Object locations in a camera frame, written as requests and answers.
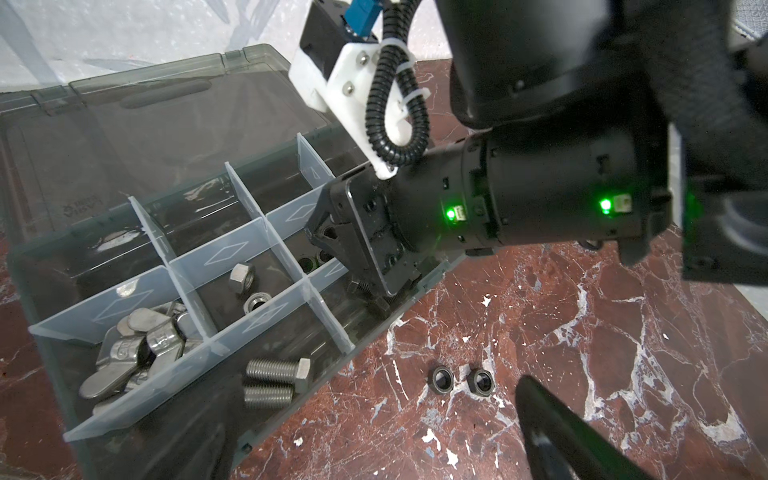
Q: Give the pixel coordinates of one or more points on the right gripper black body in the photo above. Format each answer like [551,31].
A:
[351,222]

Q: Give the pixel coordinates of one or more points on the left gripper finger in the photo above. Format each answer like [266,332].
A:
[560,445]

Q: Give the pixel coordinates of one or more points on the grey compartment organizer box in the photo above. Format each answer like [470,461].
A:
[128,198]

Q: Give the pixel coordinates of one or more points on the silver wing nut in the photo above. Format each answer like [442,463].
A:
[167,344]
[126,357]

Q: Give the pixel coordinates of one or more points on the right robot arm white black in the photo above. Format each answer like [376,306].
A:
[589,120]

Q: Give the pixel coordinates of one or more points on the black hex nut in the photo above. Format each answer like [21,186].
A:
[441,380]
[481,382]
[308,264]

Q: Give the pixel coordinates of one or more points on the silver hex nut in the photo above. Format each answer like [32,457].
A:
[255,301]
[241,278]

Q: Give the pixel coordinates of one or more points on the silver hex nut upper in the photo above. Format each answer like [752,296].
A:
[255,301]

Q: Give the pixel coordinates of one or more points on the silver hex bolt upper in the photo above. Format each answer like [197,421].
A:
[295,373]

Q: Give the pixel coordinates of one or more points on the silver hex bolt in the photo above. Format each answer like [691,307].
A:
[295,373]
[268,396]

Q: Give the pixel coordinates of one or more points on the silver hex bolt lower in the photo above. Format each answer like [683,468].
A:
[268,396]

